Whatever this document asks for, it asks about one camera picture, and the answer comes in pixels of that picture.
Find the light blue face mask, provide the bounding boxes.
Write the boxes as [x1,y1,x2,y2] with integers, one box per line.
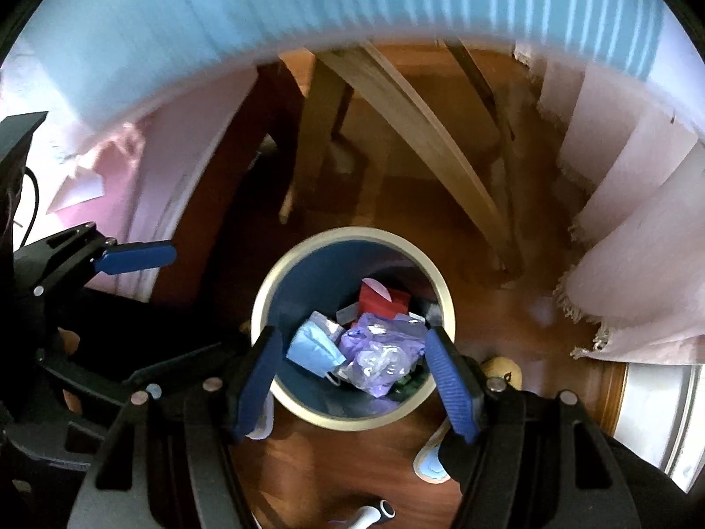
[287,321,346,377]

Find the purple plastic bag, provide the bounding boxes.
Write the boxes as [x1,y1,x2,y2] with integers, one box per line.
[334,313,428,398]

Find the red paper box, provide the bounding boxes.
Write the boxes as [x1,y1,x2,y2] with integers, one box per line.
[357,277,410,319]

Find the blue round trash bin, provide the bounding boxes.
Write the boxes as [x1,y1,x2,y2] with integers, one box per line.
[250,227,455,432]

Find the yellow plush slipper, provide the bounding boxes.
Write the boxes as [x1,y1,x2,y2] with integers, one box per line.
[480,356,523,391]

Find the left blue slipper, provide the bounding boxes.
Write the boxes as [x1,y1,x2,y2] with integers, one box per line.
[246,393,274,441]

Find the blue slipper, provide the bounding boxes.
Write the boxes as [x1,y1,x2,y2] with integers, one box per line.
[413,419,450,485]
[246,393,274,441]

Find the right blue slipper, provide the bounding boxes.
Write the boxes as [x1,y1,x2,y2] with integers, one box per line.
[413,419,450,485]

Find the pink bed skirt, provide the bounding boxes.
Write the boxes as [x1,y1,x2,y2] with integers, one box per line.
[0,64,261,305]

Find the blue white striped bed cover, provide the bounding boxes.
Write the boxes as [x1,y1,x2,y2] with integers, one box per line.
[1,0,704,135]

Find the white black handle tool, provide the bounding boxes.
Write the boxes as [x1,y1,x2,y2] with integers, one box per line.
[332,498,397,529]

